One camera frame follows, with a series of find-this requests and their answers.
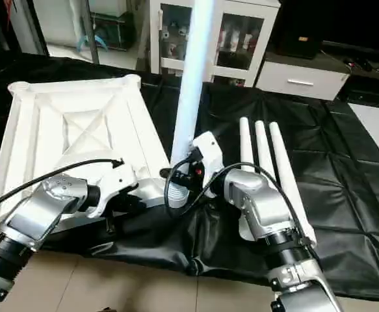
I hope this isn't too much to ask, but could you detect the white plastic table leg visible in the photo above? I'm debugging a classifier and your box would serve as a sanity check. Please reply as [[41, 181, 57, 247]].
[[254, 120, 282, 179], [268, 122, 319, 245], [239, 117, 258, 242], [166, 0, 216, 193]]

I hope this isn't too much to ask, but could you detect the black box device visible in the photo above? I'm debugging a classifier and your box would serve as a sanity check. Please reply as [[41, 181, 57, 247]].
[[277, 23, 324, 60]]

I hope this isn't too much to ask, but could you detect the white glass door cabinet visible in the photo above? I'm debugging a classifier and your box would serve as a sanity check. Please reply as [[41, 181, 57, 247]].
[[150, 0, 281, 88]]

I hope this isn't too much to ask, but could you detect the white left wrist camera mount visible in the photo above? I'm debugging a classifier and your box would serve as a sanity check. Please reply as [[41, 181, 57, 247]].
[[92, 162, 140, 219]]

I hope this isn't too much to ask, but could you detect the black plastic mat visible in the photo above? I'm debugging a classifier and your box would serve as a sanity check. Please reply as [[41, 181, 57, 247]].
[[0, 52, 379, 303]]

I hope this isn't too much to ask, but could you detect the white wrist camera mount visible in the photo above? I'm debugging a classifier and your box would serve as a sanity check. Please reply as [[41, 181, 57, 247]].
[[189, 132, 224, 197], [92, 162, 140, 219]]

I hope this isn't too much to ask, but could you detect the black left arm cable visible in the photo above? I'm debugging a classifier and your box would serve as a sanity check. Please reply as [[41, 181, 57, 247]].
[[0, 158, 124, 216]]

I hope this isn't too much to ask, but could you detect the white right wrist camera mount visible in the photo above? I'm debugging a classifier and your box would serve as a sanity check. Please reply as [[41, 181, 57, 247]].
[[189, 132, 224, 197]]

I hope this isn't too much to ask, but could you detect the teal floor stand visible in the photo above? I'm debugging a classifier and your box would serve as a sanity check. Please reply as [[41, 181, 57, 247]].
[[79, 32, 109, 54]]

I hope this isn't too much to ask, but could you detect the white plastic table top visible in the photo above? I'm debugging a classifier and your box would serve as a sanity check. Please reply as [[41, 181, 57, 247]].
[[0, 75, 178, 239]]

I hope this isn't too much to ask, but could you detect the white drawer unit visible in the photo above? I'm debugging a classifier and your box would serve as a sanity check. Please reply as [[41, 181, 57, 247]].
[[255, 60, 350, 101]]

